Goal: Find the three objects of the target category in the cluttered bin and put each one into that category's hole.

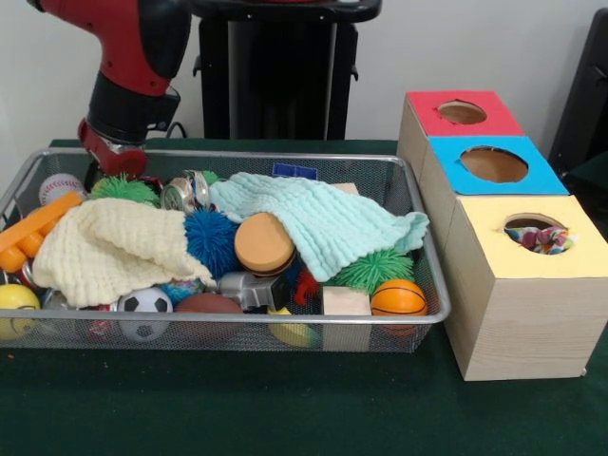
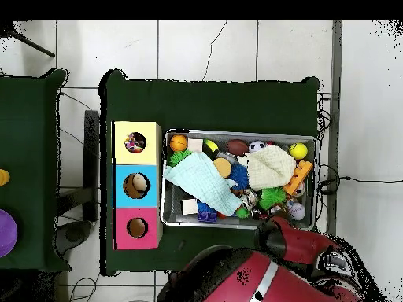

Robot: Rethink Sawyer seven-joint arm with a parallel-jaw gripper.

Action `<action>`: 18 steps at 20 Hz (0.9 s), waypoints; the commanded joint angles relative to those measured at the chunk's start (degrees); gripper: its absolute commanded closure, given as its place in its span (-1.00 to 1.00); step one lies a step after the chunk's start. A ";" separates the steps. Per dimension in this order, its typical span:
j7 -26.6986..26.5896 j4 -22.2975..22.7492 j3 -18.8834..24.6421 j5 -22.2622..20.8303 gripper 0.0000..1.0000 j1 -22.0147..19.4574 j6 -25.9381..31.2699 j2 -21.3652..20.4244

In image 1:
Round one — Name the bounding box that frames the black metal stand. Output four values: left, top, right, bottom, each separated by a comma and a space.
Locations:
550, 9, 608, 167

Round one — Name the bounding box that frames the orange notched foam block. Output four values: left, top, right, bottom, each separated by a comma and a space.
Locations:
0, 191, 85, 275

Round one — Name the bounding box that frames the small orange basketball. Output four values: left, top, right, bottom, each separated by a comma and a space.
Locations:
370, 278, 428, 336

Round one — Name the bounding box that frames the white baseball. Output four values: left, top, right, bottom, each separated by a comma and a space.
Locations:
38, 174, 87, 206

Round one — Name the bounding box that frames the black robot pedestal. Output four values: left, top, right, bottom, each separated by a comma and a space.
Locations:
182, 0, 384, 141

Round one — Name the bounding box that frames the small brown football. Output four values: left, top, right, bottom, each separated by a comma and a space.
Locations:
174, 292, 245, 315

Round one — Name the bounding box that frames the small black white soccer ball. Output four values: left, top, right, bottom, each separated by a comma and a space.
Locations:
117, 286, 175, 342

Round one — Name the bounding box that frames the dark green tablecloth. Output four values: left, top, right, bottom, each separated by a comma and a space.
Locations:
562, 151, 608, 196
0, 137, 608, 456

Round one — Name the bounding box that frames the cream waffle cloth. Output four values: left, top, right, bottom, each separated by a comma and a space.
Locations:
32, 197, 215, 308

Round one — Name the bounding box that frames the wooden box with three holes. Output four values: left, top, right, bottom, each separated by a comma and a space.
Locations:
397, 89, 608, 382

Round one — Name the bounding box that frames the green spiky rubber ball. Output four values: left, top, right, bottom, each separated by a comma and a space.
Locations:
87, 173, 162, 209

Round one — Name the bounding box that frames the multicoloured knotted rope toy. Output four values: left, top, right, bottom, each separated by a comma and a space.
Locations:
505, 226, 579, 257

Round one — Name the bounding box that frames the yellow tennis ball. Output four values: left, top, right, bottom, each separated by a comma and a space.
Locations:
0, 283, 43, 341

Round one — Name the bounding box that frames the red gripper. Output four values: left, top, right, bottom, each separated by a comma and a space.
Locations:
77, 118, 148, 186

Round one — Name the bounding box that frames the blue spiky rubber ball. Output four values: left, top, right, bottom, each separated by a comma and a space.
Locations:
183, 209, 240, 279

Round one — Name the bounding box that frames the light blue waffle cloth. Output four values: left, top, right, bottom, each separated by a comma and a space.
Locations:
208, 171, 431, 282

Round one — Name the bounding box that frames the shallow clear plastic bin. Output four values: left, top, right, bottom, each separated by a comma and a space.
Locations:
0, 146, 452, 355

